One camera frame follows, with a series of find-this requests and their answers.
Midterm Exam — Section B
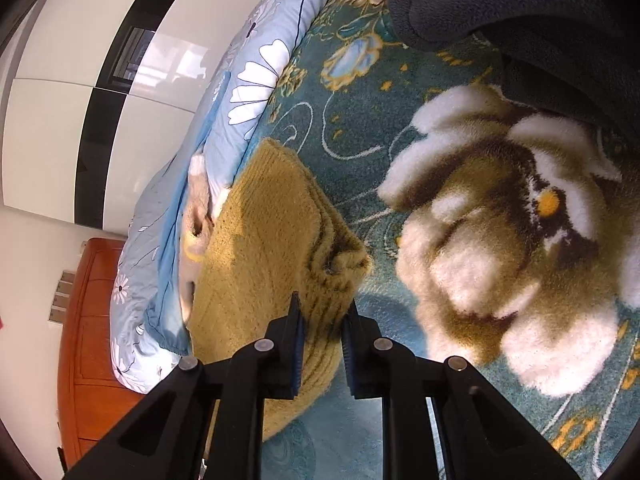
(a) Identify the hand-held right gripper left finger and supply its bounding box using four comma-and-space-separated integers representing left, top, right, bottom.
65, 292, 303, 480

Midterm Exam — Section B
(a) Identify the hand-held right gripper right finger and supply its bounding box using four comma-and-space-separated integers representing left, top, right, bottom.
341, 300, 581, 480

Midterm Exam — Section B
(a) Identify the yellow knitted sweater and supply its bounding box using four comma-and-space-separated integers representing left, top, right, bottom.
187, 138, 373, 443

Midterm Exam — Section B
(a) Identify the beige fuzzy garment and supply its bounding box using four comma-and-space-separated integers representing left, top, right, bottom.
177, 154, 233, 323

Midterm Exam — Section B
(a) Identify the teal floral blanket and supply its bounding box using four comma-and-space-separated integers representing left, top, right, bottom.
190, 0, 640, 480

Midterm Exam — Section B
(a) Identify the wooden headboard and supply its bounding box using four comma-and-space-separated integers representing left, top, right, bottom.
56, 238, 151, 471

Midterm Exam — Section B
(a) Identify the blue floral duvet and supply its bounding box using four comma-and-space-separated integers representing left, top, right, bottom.
111, 0, 358, 393

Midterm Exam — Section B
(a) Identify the white glossy wardrobe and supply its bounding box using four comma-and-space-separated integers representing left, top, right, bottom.
0, 0, 301, 241

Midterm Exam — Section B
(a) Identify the dark grey fleece garment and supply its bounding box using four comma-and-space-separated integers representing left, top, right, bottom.
387, 0, 640, 141

